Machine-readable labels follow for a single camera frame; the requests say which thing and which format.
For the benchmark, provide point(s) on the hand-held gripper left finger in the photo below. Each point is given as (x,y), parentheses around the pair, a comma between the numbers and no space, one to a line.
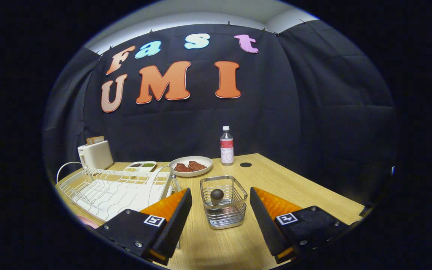
(174,225)

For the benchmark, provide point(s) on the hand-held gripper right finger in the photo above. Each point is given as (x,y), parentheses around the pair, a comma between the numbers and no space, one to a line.
(264,221)

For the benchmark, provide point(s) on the pink plate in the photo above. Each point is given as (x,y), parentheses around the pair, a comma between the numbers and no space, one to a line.
(87,221)

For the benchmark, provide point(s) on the white plate with meat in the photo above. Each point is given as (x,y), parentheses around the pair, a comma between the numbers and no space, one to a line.
(201,172)

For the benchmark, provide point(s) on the white divided dish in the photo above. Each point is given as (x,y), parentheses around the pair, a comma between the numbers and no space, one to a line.
(141,168)

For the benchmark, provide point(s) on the red meat slice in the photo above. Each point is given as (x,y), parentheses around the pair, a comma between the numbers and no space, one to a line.
(197,165)
(182,167)

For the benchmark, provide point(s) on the black round table grommet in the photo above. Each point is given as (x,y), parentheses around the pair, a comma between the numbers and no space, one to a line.
(245,164)

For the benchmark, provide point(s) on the yellow soybeans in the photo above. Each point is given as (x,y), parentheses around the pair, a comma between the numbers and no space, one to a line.
(131,169)

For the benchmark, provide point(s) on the clear red label water bottle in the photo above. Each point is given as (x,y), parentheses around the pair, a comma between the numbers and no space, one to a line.
(227,150)

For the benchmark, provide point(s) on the white toaster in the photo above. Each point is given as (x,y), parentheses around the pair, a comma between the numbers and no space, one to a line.
(96,155)

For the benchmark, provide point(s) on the black backdrop cloth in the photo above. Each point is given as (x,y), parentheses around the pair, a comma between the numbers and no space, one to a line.
(294,112)

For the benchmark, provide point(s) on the toast slice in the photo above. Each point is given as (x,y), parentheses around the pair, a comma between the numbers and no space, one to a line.
(90,141)
(99,139)

